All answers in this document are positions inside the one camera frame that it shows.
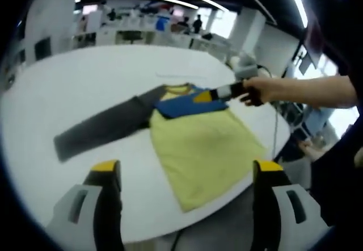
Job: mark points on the black office chair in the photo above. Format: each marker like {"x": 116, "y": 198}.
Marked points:
{"x": 131, "y": 36}

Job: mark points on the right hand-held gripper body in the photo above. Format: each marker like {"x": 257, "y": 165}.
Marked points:
{"x": 246, "y": 71}

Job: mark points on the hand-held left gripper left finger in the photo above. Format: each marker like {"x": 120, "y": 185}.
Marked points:
{"x": 75, "y": 211}

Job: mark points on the small monitor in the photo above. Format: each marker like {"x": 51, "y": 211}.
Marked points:
{"x": 302, "y": 58}

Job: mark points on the black cabinet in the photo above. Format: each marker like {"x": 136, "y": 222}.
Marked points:
{"x": 42, "y": 48}

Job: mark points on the blue hanging cloth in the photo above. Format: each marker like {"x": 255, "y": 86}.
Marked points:
{"x": 161, "y": 24}

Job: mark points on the large dark screen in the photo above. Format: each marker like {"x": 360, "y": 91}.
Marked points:
{"x": 314, "y": 41}

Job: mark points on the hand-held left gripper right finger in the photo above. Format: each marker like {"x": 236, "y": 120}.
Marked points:
{"x": 280, "y": 219}

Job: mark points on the person's dark clothing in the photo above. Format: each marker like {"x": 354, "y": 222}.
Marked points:
{"x": 337, "y": 183}

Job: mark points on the yellow grey blue garment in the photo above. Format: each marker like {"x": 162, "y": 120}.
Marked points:
{"x": 198, "y": 148}

